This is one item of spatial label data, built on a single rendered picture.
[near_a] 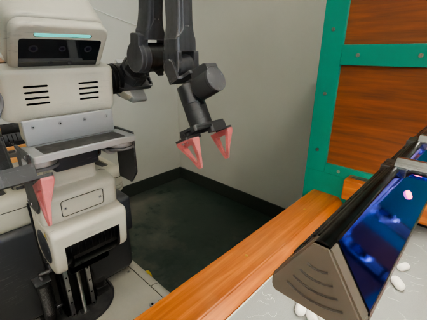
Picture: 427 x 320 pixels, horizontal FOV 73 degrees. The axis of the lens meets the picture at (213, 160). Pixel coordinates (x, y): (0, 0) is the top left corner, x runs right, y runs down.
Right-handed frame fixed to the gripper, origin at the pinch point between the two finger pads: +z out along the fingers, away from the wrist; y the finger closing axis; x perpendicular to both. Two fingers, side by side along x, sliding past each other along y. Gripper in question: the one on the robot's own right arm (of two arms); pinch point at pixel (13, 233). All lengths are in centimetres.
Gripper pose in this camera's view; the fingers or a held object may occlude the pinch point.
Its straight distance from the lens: 53.1
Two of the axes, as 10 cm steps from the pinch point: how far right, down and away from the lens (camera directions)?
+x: -6.4, 2.1, 7.4
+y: 6.9, -2.6, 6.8
